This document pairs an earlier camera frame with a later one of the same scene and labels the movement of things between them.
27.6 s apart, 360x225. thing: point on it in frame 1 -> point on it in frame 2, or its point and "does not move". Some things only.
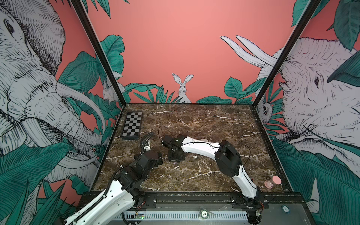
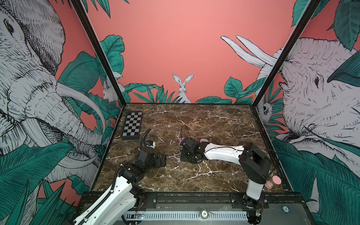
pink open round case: [269, 183] does not move
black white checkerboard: [132, 126] does not move
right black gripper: [182, 159] -> [183, 152]
